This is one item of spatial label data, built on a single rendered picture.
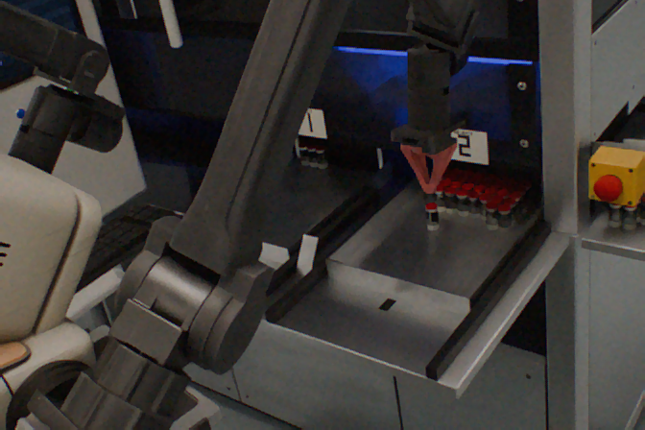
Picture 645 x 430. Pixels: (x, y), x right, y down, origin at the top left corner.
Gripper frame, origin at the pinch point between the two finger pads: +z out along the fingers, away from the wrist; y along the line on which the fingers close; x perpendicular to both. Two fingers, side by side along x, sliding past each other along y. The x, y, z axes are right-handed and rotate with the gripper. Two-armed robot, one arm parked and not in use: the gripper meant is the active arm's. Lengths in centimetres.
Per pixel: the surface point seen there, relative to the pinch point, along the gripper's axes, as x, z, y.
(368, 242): 19.0, 17.6, 12.5
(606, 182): -18.5, 3.0, 21.0
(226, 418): 91, 102, 43
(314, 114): 38.3, -0.4, 24.4
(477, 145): 4.0, 1.1, 24.2
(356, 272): 13.7, 17.2, 0.9
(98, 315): 99, 55, 11
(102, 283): 68, 29, -8
